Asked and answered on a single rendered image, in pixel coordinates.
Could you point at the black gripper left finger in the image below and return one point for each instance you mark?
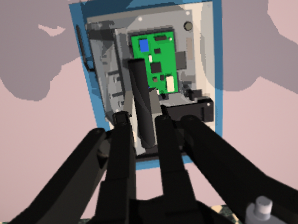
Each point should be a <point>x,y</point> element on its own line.
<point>65,197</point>

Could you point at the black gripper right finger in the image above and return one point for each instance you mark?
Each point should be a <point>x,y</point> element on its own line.
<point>252,196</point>

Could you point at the green circuit board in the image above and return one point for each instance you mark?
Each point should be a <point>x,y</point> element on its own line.
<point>159,55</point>

